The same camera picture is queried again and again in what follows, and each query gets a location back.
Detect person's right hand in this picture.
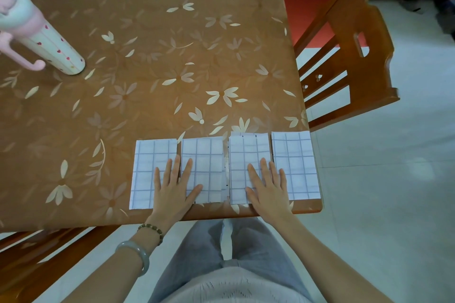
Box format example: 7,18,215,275
245,158,296,227

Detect person's left hand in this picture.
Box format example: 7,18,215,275
146,154,203,232

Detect white black-grid napkin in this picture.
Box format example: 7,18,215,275
128,138,178,210
228,132,273,205
272,131,322,202
181,137,229,205

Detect person's right forearm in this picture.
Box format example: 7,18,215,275
273,213,391,303

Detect person's left forearm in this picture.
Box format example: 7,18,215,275
62,223,164,303

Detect person's grey trousers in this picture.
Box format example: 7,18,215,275
147,217,313,303

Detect person's grey shirt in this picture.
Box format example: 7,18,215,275
170,267,313,303

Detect pale jade bangle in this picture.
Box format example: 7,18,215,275
115,241,150,277

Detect brown floral wooden table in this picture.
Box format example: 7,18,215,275
0,0,323,232

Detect wooden dining chair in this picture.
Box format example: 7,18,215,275
0,226,118,303
294,0,400,133

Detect cream bottle with pink lid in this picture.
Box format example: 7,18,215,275
0,0,86,76

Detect red floor mat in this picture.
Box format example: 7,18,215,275
281,0,369,50

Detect dark beaded bracelet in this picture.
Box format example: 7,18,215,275
137,223,164,246

